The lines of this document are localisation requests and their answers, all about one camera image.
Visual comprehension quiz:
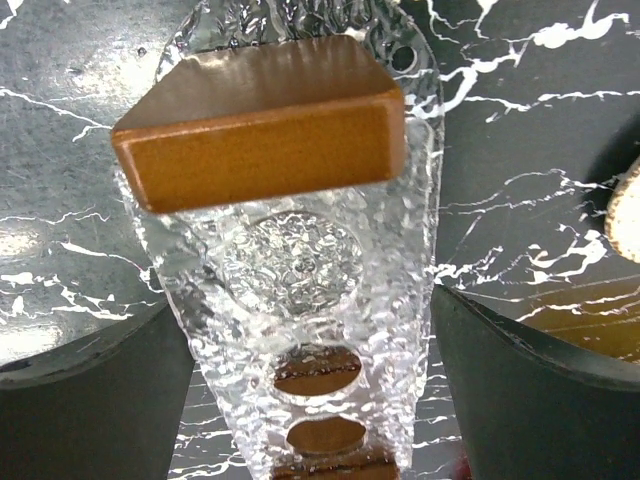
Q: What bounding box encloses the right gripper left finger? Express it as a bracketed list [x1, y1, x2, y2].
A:
[1, 304, 194, 479]

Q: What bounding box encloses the clear toothbrush holder rack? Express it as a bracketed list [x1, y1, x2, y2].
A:
[112, 35, 433, 479]

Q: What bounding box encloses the clear acrylic tray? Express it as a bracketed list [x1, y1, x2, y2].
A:
[155, 1, 445, 120]

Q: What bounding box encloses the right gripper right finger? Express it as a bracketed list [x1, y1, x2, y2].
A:
[432, 285, 639, 479]

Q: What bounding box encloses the speckled saucer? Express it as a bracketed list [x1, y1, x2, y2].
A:
[604, 158, 640, 263]

